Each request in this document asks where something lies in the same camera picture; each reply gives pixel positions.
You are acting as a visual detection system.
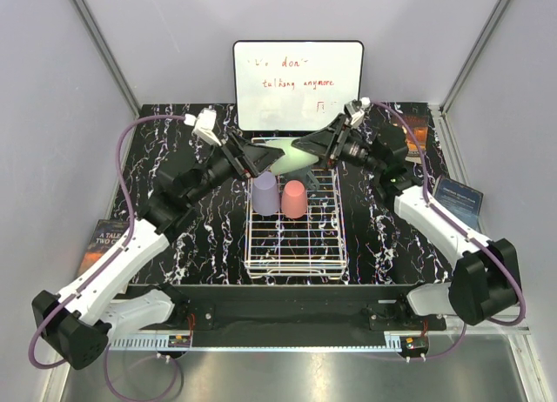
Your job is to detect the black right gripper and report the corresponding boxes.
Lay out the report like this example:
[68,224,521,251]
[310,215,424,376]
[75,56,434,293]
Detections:
[292,114,384,176]

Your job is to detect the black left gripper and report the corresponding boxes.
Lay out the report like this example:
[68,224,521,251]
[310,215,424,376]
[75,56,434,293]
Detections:
[186,131,285,206]

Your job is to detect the lilac plastic cup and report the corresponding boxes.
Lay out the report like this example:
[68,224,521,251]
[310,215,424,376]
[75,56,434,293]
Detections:
[252,171,280,217]

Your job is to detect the green plastic cup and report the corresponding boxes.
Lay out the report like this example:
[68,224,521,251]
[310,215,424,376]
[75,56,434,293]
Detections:
[265,138,319,176]

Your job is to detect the pink plastic cup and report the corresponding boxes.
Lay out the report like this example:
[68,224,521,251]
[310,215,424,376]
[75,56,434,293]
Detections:
[281,180,308,219]

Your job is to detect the grey faceted mug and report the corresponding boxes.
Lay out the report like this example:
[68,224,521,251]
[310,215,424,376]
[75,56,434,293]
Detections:
[305,167,320,191]

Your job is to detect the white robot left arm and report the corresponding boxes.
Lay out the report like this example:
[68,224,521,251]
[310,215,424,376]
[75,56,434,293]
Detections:
[31,133,285,370]

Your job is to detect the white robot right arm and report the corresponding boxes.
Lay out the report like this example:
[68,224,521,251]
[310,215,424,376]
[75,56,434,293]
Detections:
[292,114,526,330]

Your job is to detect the white whiteboard with red writing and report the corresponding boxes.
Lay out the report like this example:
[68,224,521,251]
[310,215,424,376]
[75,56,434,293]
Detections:
[232,40,364,131]

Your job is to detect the orange cover book back right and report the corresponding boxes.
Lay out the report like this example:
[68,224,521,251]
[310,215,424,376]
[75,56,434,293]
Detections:
[393,114,428,164]

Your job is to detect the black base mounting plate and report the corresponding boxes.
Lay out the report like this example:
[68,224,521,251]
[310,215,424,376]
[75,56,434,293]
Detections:
[138,283,480,333]

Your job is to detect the blue cover book right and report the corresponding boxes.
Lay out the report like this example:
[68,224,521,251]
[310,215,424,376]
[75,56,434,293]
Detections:
[433,176,484,231]

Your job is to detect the orange dark book left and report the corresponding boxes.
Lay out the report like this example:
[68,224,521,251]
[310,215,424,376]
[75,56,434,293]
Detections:
[77,219,128,277]

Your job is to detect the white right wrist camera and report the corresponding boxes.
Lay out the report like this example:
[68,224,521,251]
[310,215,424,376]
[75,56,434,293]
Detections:
[344,97,371,128]

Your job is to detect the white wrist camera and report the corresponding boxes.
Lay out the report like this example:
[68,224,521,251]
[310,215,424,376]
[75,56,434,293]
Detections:
[185,108,221,146]
[344,97,371,128]

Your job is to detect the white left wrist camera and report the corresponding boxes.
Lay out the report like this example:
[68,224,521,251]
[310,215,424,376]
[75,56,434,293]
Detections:
[185,108,221,146]

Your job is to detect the white wire dish rack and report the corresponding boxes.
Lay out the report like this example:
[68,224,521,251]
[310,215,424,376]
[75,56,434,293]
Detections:
[244,136,349,279]

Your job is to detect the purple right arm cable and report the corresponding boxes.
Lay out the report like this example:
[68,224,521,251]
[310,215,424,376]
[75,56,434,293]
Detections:
[367,99,527,325]

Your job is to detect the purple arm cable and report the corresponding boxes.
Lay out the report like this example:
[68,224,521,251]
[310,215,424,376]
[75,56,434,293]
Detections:
[28,113,192,369]
[367,99,527,325]

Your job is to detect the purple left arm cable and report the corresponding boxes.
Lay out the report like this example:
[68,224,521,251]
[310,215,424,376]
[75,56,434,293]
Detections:
[28,113,192,369]

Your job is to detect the grey slotted cable duct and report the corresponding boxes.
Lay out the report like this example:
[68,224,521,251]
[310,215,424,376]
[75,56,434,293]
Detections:
[111,331,401,352]

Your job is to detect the aluminium frame post right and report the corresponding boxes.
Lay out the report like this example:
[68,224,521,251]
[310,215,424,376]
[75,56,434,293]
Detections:
[440,0,513,114]

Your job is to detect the aluminium frame post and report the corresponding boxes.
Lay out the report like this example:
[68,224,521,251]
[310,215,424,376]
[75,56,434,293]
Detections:
[440,0,513,114]
[70,0,141,116]

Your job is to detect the aluminium frame post left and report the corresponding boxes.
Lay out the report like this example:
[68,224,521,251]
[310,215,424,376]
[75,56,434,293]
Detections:
[70,0,141,116]

